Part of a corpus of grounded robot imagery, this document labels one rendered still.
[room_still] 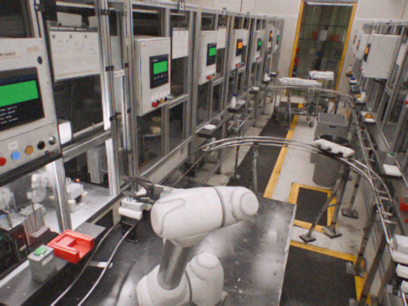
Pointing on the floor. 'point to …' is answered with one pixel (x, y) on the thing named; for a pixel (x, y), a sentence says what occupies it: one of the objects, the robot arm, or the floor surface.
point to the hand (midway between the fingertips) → (127, 186)
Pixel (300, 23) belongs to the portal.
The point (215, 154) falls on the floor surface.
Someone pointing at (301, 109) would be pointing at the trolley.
